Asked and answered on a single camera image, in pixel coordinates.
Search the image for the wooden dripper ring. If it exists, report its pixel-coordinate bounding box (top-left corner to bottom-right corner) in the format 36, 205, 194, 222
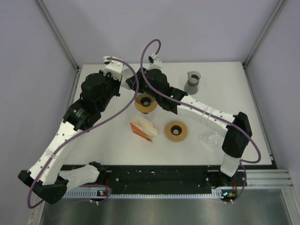
165, 120, 188, 143
134, 99, 158, 114

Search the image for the grey glass carafe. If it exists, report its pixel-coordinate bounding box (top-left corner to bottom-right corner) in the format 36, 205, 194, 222
184, 71, 201, 95

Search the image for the orange coffee filter pack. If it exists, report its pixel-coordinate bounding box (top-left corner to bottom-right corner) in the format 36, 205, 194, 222
130, 115, 158, 143

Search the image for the clear glass dripper cone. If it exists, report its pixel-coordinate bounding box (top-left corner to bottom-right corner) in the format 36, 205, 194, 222
199, 132, 223, 146

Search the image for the smoked glass dripper cone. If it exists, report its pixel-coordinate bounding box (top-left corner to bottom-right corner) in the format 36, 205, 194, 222
135, 92, 155, 107

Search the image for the clear glass carafe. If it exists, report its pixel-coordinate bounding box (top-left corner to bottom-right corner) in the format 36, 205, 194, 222
140, 112, 155, 122

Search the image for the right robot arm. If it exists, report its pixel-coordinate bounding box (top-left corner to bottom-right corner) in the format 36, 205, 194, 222
126, 68, 252, 186

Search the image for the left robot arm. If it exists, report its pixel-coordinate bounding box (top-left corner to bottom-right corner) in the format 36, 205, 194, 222
18, 71, 122, 204

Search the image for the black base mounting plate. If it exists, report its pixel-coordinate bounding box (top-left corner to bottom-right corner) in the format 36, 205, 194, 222
87, 165, 246, 195

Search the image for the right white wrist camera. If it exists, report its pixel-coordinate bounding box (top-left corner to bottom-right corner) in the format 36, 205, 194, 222
147, 53, 162, 70

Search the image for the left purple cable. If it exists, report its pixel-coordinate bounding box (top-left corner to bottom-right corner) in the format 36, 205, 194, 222
28, 56, 141, 209

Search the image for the purple cable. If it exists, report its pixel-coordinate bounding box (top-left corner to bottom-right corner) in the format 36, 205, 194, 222
140, 39, 262, 204
28, 56, 141, 209

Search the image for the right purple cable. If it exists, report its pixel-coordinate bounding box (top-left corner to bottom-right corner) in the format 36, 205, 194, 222
140, 39, 262, 204

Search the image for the grey cable duct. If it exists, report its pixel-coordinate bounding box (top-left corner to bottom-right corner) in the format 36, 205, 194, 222
63, 187, 237, 199

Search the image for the aluminium frame rail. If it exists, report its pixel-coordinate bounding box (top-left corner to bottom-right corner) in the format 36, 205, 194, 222
37, 169, 294, 190

